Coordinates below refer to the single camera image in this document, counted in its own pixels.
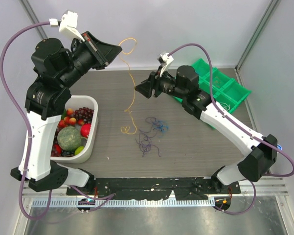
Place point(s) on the red grape bunch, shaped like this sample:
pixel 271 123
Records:
pixel 83 115

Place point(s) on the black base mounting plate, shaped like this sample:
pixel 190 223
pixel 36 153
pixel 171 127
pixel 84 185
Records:
pixel 184 188

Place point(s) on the white slotted cable duct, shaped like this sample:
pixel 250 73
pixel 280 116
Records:
pixel 170 202

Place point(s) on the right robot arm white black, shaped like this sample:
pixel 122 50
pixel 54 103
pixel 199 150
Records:
pixel 259 152

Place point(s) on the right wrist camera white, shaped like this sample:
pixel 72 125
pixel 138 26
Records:
pixel 165 60

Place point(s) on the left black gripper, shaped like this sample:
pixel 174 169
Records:
pixel 103 54

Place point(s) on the red apple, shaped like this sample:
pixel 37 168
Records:
pixel 85 130

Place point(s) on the green compartment bin tray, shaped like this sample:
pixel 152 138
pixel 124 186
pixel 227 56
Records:
pixel 229 93

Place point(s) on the small peach fruits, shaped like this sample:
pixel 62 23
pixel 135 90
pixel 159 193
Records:
pixel 67 118

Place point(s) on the white plastic fruit basket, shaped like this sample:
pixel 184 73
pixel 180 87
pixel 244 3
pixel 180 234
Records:
pixel 61 156

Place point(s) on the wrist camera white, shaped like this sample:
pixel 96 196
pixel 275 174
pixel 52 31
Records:
pixel 67 25
pixel 165 60

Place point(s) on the green netted melon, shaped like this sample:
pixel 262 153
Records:
pixel 69 138

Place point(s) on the yellow green small fruit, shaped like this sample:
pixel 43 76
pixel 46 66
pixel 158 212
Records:
pixel 79 150

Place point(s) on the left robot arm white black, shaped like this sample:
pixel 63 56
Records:
pixel 58 69

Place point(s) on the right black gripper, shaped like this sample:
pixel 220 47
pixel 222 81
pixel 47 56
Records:
pixel 146 87

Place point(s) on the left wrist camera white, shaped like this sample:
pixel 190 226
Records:
pixel 67 25

